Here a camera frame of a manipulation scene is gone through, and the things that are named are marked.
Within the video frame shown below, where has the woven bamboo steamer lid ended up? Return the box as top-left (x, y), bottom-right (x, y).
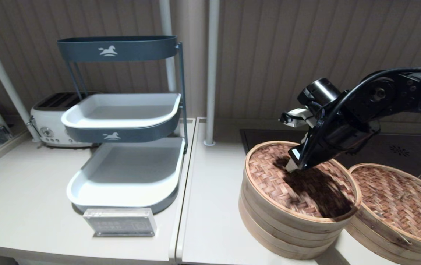
top-left (241, 141), bottom-right (362, 238)

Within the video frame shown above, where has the tall bamboo steamer basket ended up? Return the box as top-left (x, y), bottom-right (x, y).
top-left (238, 184), bottom-right (347, 260)

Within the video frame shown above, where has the right bamboo steamer with lid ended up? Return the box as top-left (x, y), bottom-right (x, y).
top-left (347, 163), bottom-right (421, 254)

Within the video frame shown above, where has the black glass induction cooktop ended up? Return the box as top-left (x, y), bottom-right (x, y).
top-left (239, 128), bottom-right (421, 177)

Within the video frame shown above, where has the straight white pole with foot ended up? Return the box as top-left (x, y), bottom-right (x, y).
top-left (203, 0), bottom-right (220, 146)

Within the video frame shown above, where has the large white-lined grey tray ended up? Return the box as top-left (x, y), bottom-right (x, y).
top-left (66, 137), bottom-right (186, 215)

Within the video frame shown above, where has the grey tray with horse logo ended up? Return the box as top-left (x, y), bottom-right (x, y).
top-left (60, 93), bottom-right (182, 144)

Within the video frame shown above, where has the clear acrylic sign holder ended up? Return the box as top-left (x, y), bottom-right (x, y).
top-left (83, 208), bottom-right (157, 237)

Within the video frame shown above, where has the dark grey rack tray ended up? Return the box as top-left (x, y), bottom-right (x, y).
top-left (57, 35), bottom-right (178, 62)

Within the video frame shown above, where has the white pole behind rack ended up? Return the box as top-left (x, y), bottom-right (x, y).
top-left (159, 0), bottom-right (181, 137)

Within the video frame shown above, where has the white retro toaster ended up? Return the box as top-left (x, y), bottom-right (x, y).
top-left (29, 91), bottom-right (102, 148)

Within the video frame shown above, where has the long slanted white pole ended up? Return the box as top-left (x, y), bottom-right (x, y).
top-left (0, 7), bottom-right (42, 143)

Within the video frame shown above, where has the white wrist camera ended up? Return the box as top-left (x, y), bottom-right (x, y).
top-left (279, 108), bottom-right (318, 128)

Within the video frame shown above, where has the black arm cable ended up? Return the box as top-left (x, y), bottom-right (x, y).
top-left (301, 66), bottom-right (421, 170)

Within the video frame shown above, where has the dark grey rack frame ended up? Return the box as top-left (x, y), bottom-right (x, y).
top-left (65, 42), bottom-right (189, 155)

